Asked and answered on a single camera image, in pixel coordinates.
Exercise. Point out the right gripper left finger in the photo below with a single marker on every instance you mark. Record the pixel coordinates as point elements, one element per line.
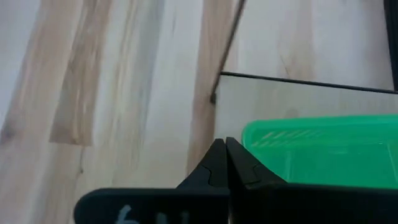
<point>192,205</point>

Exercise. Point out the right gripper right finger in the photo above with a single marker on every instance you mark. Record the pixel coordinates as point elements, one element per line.
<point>280,205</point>

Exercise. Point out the green slotted plastic basket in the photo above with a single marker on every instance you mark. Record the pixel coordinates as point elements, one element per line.
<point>326,155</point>

